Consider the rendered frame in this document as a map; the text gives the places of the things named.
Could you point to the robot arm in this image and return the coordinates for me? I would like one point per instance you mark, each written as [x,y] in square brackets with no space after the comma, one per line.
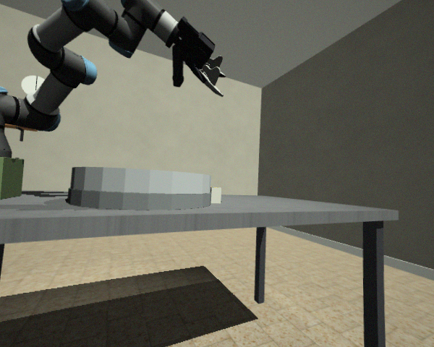
[67,69]

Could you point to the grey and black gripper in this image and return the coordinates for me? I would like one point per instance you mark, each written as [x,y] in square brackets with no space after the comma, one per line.
[196,52]

